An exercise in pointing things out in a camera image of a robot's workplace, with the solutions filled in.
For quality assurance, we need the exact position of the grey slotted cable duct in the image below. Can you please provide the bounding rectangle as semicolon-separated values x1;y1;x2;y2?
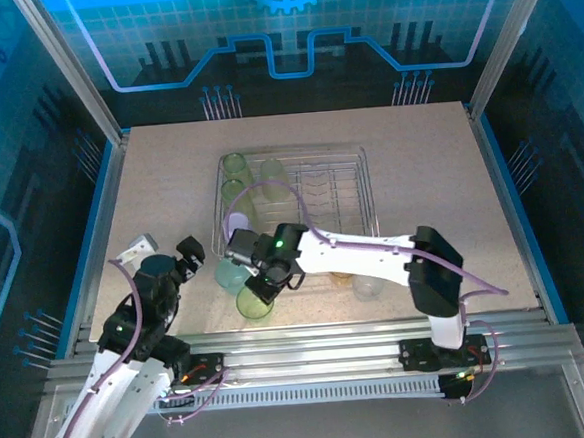
63;372;449;422

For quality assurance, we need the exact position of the aluminium frame rail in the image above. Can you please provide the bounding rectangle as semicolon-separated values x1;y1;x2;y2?
44;305;582;403

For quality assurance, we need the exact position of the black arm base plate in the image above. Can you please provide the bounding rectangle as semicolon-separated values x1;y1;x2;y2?
180;351;229;388
399;332;493;373

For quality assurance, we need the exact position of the blue table edge strip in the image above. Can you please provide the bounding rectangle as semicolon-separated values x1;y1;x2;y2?
40;138;132;358
478;107;571;329

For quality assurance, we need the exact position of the wire dish rack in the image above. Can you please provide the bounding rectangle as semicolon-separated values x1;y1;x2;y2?
205;141;382;266

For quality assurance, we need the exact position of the clear plastic cup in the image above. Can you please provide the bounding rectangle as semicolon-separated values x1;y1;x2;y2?
350;272;387;302

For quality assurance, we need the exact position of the pale green plastic cup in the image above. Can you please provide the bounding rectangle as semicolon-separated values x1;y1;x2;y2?
259;157;292;204

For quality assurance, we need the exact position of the small black circuit board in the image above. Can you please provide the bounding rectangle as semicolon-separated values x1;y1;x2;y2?
155;383;196;410
438;370;479;401

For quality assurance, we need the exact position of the aluminium side rail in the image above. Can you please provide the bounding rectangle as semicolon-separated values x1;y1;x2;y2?
462;99;551;320
58;129;146;346

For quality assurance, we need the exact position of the aluminium frame post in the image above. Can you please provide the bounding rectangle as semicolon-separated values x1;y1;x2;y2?
460;0;567;117
11;0;128;149

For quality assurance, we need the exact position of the teal plastic cup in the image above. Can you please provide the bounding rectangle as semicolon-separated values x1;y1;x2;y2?
213;256;253;298

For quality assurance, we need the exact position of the purple plastic cup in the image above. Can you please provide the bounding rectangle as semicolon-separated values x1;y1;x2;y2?
224;210;255;234

